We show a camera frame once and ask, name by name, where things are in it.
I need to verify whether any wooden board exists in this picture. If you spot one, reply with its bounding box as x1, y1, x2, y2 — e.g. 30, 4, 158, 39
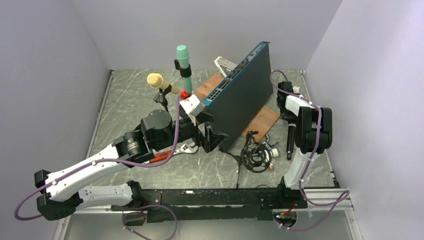
193, 74, 280, 142

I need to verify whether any black microphone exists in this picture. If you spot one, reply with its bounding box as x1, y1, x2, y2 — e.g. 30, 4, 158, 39
286, 123, 296, 161

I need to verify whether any black base frame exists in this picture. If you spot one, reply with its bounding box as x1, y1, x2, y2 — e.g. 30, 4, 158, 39
110, 188, 307, 223

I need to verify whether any green microphone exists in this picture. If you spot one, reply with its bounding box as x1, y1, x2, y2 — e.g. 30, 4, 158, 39
176, 45, 193, 94

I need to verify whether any black shock mount tripod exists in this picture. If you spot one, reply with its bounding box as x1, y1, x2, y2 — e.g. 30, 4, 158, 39
219, 130, 272, 190

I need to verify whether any blue network switch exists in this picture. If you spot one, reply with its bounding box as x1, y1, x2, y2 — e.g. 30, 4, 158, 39
203, 41, 273, 151

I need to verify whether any red adjustable wrench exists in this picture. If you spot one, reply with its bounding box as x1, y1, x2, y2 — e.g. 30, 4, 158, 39
148, 142, 199, 164

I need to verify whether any white plastic connector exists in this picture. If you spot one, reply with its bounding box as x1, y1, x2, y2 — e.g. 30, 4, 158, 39
262, 133, 280, 171

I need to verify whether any yellow microphone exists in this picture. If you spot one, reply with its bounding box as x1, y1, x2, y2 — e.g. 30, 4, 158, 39
146, 73, 180, 95

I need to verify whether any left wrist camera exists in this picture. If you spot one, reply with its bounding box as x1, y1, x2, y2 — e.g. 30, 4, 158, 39
179, 94, 205, 117

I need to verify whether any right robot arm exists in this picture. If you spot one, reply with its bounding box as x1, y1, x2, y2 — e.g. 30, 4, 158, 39
275, 81, 333, 208

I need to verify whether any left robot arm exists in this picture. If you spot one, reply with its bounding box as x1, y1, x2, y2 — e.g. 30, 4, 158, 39
34, 109, 227, 221

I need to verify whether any white metal bracket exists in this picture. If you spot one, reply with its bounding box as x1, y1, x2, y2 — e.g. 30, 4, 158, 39
213, 56, 237, 77

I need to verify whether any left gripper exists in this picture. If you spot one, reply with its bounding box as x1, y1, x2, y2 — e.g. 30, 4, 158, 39
154, 110, 229, 153

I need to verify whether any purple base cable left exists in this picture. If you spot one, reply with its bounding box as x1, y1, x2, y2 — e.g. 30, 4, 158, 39
121, 204, 179, 240

